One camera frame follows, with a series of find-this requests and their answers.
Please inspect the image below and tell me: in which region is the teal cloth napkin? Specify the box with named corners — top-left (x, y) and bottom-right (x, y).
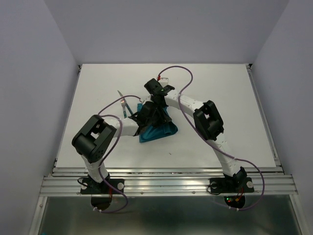
top-left (135, 102), bottom-right (179, 144)

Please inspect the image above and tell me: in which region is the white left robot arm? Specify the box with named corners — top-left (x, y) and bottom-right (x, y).
top-left (71, 101), bottom-right (172, 193)

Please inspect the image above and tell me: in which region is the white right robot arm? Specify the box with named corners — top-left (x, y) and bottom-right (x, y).
top-left (144, 78), bottom-right (247, 191)

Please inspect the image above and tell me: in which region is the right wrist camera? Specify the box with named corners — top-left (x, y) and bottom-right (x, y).
top-left (159, 77), bottom-right (169, 87)

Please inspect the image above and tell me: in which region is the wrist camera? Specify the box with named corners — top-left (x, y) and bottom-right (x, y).
top-left (143, 96), bottom-right (151, 103)
top-left (159, 77), bottom-right (169, 87)

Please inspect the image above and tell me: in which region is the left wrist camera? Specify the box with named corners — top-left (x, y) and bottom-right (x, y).
top-left (143, 96), bottom-right (151, 103)

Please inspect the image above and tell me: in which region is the teal handled fork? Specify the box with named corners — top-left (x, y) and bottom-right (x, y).
top-left (120, 98), bottom-right (128, 118)

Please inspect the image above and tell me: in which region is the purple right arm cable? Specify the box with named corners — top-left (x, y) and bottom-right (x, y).
top-left (156, 66), bottom-right (265, 212)

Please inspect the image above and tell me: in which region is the aluminium frame rail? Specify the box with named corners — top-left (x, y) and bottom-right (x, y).
top-left (40, 166), bottom-right (298, 197)

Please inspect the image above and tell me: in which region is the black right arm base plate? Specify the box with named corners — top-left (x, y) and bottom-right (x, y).
top-left (207, 177), bottom-right (254, 194)

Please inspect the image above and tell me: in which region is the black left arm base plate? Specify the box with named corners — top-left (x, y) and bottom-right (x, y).
top-left (77, 177), bottom-right (125, 195)

